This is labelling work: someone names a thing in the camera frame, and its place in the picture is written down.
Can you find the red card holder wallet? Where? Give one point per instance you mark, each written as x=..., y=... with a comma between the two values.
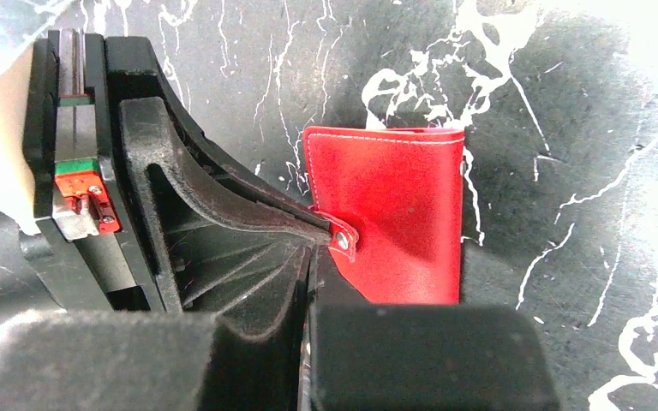
x=394, y=198

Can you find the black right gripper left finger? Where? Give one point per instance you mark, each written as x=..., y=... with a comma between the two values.
x=158, y=361

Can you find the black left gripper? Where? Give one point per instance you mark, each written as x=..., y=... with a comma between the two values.
x=214, y=232

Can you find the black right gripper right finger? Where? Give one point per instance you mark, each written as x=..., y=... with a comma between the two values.
x=364, y=356

